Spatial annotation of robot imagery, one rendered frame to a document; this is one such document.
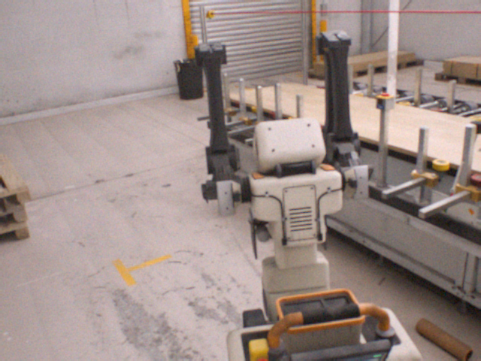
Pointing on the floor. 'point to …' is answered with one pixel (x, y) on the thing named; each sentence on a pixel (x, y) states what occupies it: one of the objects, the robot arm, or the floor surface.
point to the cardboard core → (444, 340)
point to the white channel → (392, 47)
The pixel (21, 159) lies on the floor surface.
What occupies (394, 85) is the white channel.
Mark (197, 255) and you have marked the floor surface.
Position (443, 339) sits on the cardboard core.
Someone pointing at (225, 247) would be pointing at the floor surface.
